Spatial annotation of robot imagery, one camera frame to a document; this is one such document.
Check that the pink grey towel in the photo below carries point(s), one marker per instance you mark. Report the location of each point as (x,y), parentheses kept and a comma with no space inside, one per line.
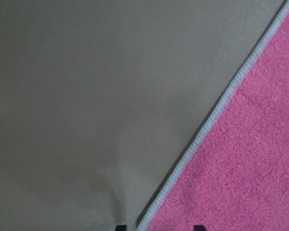
(235,174)

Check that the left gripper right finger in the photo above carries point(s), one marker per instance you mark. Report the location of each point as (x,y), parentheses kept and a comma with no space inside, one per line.
(198,228)

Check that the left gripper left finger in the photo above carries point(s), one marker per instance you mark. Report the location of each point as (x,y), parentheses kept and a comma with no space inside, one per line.
(121,228)

